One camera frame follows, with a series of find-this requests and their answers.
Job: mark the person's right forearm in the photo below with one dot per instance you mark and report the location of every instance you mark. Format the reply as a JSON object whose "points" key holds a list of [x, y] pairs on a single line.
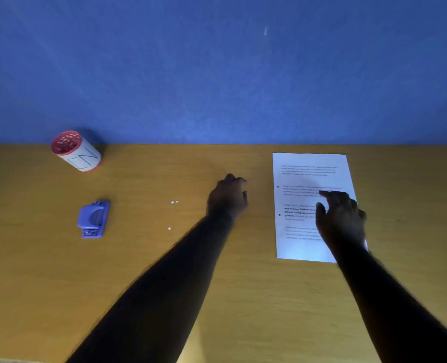
{"points": [[393, 313]]}

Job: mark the person's left forearm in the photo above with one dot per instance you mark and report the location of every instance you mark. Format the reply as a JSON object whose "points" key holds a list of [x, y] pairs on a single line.
{"points": [[159, 298]]}

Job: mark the blue hole punch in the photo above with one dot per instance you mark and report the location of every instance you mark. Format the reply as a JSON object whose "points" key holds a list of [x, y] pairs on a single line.
{"points": [[93, 219]]}

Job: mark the person's right hand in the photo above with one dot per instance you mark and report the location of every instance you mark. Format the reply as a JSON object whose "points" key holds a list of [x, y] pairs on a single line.
{"points": [[342, 221]]}

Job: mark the red cup with white label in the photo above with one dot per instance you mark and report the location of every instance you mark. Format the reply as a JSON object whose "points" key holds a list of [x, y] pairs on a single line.
{"points": [[78, 153]]}

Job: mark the white printed paper sheet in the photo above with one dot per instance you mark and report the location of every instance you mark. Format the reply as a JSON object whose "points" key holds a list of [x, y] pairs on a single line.
{"points": [[306, 166]]}

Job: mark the person's left hand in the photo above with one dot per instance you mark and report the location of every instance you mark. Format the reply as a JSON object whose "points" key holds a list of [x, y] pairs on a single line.
{"points": [[227, 198]]}

